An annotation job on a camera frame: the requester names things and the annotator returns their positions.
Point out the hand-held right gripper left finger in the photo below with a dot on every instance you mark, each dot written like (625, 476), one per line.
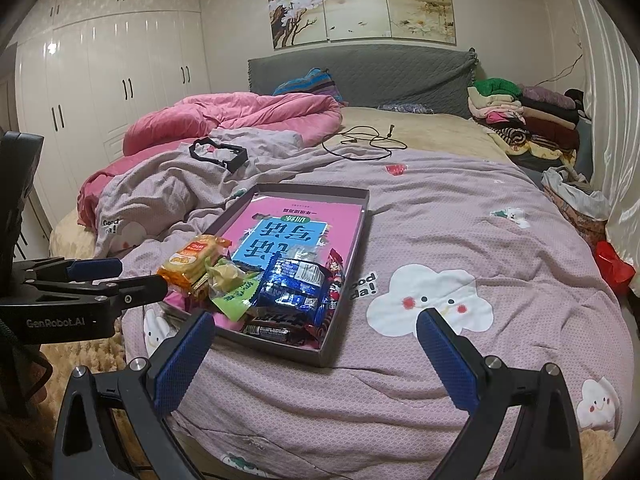
(185, 360)

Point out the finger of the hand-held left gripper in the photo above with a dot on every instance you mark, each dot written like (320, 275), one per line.
(135, 294)
(95, 268)

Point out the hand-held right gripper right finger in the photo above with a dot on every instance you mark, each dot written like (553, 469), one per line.
(447, 360)

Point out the orange biscuit packet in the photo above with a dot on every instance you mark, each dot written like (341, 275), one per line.
(192, 260)

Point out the light green snack packet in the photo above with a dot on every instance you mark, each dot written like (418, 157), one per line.
(235, 302)

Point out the small white-blue candy packet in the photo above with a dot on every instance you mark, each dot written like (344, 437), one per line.
(272, 331)

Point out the yellow candy clear packet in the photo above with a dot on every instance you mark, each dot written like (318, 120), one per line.
(226, 276)

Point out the dark blue snack packet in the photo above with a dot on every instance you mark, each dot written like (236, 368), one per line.
(295, 285)

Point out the red snack packet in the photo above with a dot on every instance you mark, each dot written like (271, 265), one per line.
(334, 280)

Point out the grey-purple cardboard box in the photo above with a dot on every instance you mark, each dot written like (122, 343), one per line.
(310, 193)

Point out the clear plastic snack packet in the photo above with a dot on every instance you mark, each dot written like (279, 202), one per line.
(305, 251)

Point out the pink book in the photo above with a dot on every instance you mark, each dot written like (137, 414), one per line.
(345, 225)

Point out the beige fluffy rug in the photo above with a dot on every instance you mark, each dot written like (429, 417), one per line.
(600, 452)

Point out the red bag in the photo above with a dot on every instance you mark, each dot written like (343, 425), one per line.
(612, 262)

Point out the white wardrobe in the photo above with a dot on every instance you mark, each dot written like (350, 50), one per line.
(110, 75)

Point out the pink quilt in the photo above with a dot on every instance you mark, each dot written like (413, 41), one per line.
(225, 115)

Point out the blue patterned cloth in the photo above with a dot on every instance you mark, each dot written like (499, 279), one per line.
(405, 107)

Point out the stack of folded clothes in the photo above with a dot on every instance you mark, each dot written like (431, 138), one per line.
(525, 115)

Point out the striped colourful pillow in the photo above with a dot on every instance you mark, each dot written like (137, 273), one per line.
(307, 82)

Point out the grey headboard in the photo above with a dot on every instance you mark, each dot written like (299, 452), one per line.
(390, 75)

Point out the cream curtain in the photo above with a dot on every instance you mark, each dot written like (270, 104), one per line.
(607, 110)

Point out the black plastic frame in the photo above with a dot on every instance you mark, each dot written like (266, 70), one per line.
(237, 156)

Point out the floral wall painting panel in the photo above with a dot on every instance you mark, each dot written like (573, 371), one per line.
(297, 7)
(417, 0)
(352, 0)

